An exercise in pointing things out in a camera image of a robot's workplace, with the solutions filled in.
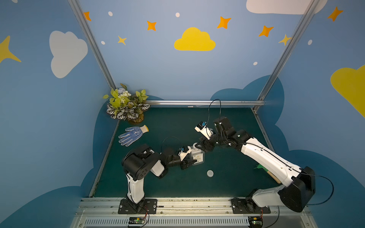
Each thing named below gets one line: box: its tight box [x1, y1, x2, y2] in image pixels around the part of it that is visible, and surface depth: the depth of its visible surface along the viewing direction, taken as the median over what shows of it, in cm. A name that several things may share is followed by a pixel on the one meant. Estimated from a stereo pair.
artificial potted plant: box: [102, 83, 151, 124], surface depth 97 cm
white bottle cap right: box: [206, 169, 214, 178], surface depth 88 cm
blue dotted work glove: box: [118, 124, 150, 147], surface depth 106 cm
